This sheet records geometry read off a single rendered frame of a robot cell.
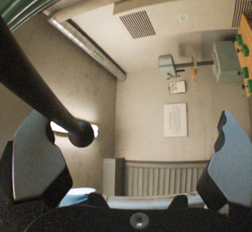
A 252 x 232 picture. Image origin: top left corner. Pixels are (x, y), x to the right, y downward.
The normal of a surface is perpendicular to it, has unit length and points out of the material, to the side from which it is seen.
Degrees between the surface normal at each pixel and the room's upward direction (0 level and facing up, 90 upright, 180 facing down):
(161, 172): 86
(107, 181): 90
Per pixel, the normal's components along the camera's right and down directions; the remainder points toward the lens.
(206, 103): -0.40, -0.23
